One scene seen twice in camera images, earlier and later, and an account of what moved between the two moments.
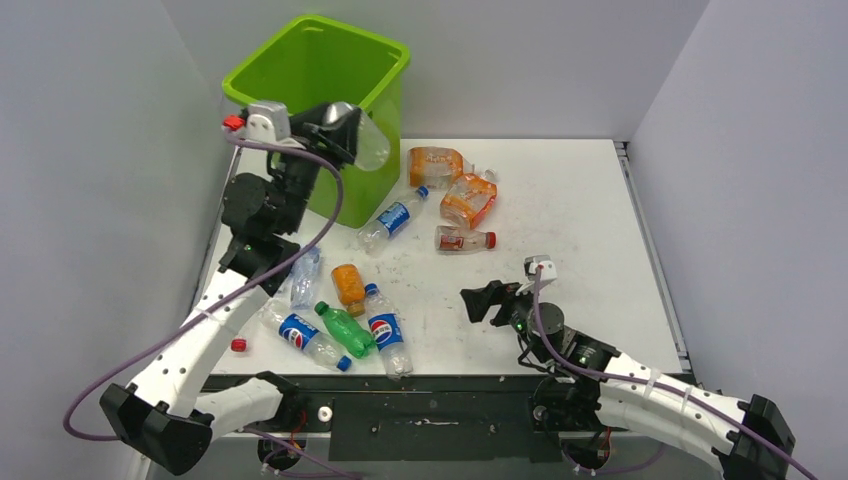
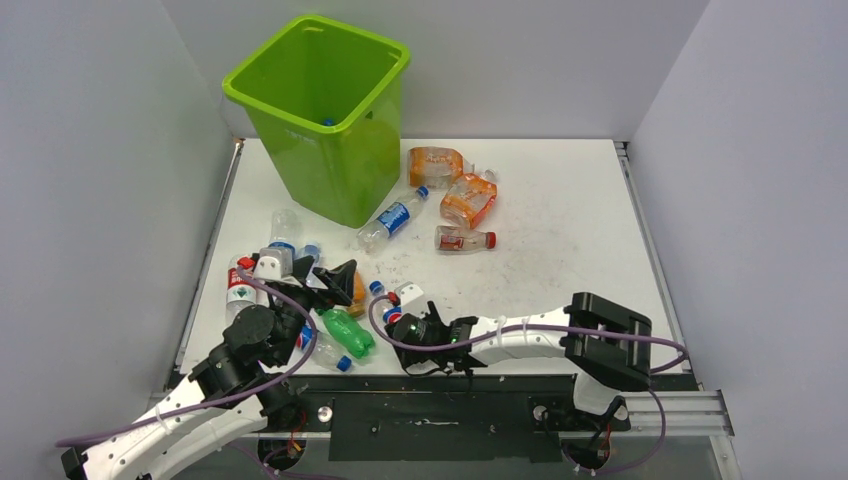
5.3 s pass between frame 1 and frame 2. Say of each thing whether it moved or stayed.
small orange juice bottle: stayed
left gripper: moved
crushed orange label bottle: stayed
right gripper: moved
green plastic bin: stayed
